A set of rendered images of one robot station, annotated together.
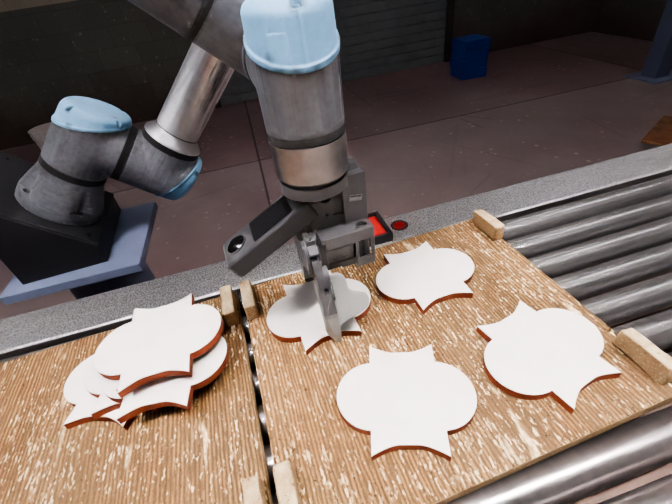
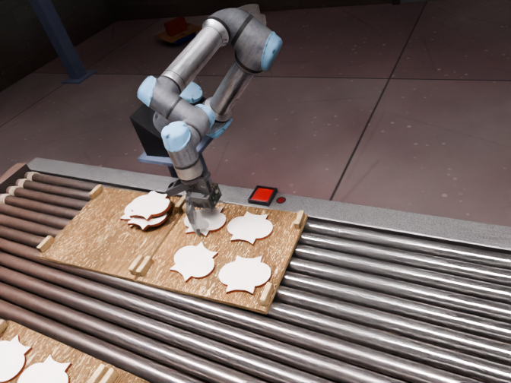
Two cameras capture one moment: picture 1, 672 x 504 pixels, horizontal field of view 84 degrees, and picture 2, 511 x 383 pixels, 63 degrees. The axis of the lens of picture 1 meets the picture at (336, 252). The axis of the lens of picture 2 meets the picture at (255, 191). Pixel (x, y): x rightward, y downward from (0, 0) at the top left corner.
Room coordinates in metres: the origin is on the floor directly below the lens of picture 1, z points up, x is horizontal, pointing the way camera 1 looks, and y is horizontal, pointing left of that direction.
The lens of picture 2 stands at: (-0.22, -0.81, 1.81)
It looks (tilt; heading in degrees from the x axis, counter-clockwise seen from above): 39 degrees down; 46
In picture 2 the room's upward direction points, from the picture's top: 16 degrees counter-clockwise
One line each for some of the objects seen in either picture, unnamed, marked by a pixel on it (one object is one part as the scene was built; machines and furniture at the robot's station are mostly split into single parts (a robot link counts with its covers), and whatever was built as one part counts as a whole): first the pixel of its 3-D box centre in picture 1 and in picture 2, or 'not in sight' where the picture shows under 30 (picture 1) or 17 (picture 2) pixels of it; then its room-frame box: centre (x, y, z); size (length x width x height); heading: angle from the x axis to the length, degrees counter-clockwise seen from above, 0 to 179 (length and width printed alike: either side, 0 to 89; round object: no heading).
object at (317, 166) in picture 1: (309, 153); (189, 166); (0.35, 0.01, 1.16); 0.08 x 0.08 x 0.05
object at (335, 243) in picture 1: (326, 218); (199, 188); (0.36, 0.00, 1.08); 0.09 x 0.08 x 0.12; 104
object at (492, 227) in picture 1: (488, 224); (299, 219); (0.47, -0.25, 0.95); 0.06 x 0.02 x 0.03; 13
